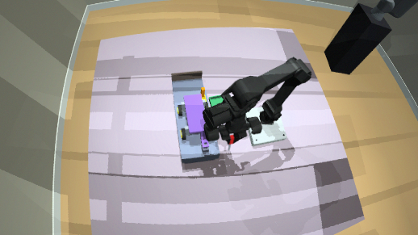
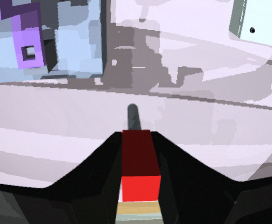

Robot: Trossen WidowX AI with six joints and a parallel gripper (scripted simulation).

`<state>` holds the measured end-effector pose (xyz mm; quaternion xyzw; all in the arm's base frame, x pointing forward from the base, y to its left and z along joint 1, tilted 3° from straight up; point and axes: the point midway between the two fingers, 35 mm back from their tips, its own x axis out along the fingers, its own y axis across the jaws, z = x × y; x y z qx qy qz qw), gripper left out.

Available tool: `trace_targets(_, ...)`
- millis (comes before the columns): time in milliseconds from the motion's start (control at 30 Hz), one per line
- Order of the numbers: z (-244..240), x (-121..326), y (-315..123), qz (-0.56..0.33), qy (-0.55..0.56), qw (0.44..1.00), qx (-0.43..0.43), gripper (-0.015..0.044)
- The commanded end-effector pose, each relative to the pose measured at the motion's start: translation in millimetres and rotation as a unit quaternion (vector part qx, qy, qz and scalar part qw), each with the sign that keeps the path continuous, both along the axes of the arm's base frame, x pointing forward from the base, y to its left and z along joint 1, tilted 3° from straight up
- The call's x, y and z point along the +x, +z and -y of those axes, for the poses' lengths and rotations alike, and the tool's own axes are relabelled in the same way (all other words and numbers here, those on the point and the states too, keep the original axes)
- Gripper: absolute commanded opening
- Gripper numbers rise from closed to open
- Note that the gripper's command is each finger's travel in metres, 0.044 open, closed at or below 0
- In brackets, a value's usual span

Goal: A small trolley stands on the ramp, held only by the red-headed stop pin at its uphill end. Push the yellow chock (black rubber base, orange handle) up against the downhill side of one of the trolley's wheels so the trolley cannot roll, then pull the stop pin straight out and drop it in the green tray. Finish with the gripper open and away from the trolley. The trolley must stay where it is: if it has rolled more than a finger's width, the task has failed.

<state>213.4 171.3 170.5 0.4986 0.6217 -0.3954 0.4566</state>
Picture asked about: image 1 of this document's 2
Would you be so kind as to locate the green tray floor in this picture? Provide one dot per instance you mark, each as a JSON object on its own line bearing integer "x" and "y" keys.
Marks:
{"x": 216, "y": 100}

